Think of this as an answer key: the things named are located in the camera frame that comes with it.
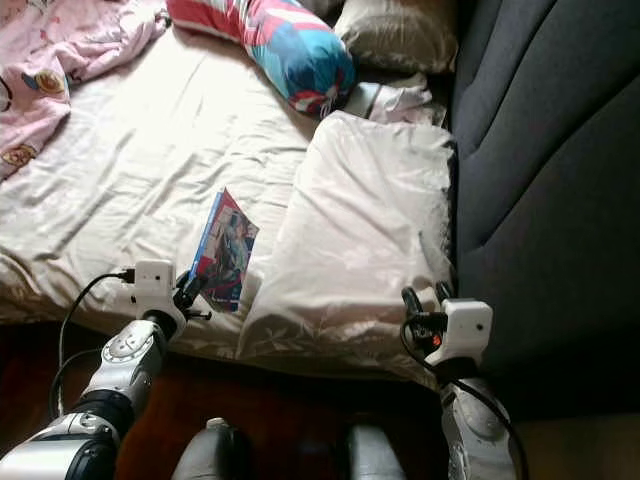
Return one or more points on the blue anime cover book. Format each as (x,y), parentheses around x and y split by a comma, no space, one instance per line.
(228,250)

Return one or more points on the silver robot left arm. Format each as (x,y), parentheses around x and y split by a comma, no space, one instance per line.
(120,370)

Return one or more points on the cream leaf print pillow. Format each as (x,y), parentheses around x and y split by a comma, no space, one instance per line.
(360,250)

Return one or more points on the cream leaf print bed sheet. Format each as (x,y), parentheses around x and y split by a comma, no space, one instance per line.
(140,170)

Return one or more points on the grey robot right leg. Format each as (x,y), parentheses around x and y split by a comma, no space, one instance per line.
(375,458)

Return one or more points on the grey robot leg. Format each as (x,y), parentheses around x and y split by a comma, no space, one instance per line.
(205,455)
(375,458)

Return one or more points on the grey robot left leg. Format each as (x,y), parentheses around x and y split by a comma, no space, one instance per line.
(205,455)

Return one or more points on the white crumpled cloth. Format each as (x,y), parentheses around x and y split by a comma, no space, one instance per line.
(400,100)

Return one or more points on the colourful floral bolster pillow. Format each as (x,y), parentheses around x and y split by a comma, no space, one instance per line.
(285,50)

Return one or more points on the pink cartoon print blanket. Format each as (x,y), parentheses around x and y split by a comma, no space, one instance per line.
(50,70)

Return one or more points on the olive leaf print pillow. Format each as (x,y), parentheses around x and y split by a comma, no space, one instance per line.
(400,36)

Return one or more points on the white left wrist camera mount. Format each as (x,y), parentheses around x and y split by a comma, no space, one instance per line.
(156,290)

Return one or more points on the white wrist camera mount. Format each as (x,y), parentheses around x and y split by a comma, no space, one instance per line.
(463,330)
(156,290)

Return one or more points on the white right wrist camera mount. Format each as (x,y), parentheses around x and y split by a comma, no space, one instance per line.
(463,330)

